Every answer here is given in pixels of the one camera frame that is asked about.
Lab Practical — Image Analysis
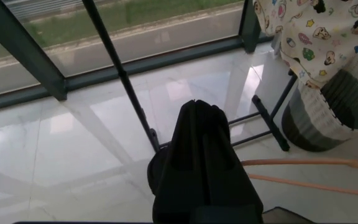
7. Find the black clothes rack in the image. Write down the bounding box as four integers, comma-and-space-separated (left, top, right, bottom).
81, 0, 298, 154

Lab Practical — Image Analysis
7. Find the black garment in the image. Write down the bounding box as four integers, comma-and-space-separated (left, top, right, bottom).
147, 99, 232, 197

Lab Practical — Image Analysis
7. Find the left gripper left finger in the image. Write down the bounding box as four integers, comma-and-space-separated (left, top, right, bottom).
152, 100, 205, 223

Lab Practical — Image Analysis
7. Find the white laundry basket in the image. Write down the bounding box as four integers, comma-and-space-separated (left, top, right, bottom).
280, 46, 358, 153

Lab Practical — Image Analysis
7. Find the pink clothes hanger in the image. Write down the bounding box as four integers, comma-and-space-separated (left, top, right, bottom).
241, 157, 358, 199

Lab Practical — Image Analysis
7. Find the cream printed garment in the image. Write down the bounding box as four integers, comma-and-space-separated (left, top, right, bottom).
252, 0, 358, 90

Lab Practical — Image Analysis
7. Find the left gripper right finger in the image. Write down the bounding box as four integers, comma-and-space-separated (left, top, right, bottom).
202, 104, 264, 223

